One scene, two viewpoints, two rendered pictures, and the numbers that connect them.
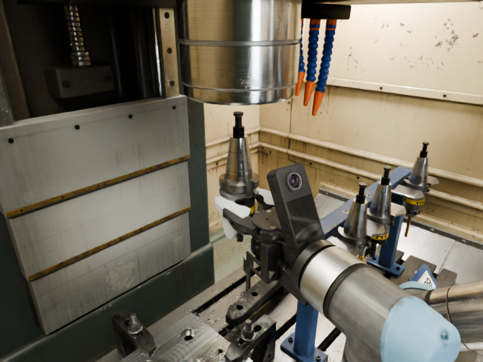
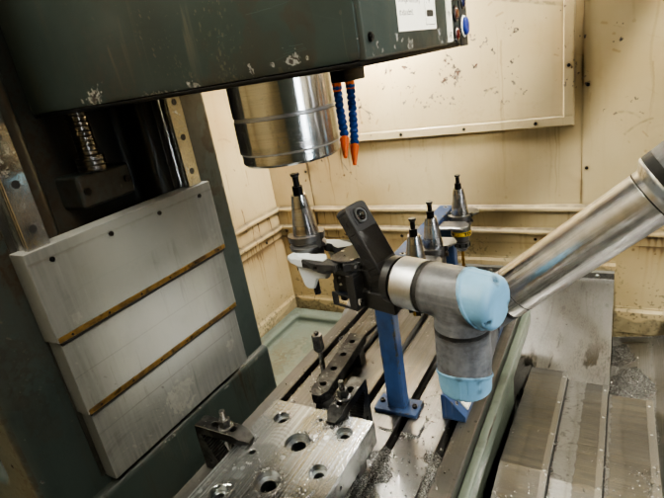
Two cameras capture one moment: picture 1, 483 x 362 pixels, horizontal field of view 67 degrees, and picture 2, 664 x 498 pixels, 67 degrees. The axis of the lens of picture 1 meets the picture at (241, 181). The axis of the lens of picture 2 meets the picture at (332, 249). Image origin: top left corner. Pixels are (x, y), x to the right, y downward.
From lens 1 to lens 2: 31 cm
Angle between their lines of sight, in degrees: 11
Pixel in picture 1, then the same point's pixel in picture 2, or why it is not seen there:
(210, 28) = (268, 106)
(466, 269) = not seen: hidden behind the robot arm
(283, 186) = (353, 219)
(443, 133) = (473, 167)
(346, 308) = (427, 290)
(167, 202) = (211, 302)
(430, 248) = not seen: hidden behind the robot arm
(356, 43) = (363, 94)
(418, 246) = not seen: hidden behind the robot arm
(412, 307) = (471, 271)
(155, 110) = (182, 203)
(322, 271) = (402, 273)
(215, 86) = (279, 151)
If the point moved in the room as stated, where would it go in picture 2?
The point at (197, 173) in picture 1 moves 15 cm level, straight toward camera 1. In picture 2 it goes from (233, 265) to (245, 283)
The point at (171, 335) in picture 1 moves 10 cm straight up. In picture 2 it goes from (265, 423) to (254, 381)
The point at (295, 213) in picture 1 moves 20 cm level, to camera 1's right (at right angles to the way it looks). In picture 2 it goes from (369, 239) to (490, 209)
